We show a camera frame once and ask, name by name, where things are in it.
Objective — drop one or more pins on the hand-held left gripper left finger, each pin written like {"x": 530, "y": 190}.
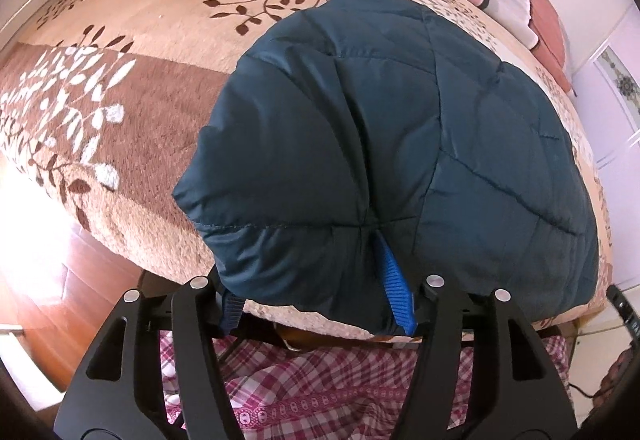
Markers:
{"x": 231, "y": 312}

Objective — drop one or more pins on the white headboard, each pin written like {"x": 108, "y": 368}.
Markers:
{"x": 25, "y": 13}

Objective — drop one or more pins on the white wardrobe door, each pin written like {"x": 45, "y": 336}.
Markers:
{"x": 617, "y": 120}

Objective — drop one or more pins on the pink plaid pants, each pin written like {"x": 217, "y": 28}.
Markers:
{"x": 325, "y": 385}

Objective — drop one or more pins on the beige leaf-print blanket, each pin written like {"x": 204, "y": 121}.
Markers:
{"x": 150, "y": 95}

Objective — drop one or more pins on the dark blue quilted jacket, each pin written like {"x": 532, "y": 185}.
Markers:
{"x": 375, "y": 120}

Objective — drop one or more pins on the dark woven object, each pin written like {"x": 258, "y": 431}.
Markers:
{"x": 620, "y": 385}

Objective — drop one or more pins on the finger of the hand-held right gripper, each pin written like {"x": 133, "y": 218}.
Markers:
{"x": 625, "y": 315}

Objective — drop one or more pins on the wooden bed frame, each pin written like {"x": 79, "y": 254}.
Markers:
{"x": 300, "y": 339}

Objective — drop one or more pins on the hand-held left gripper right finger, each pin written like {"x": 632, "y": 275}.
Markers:
{"x": 395, "y": 285}

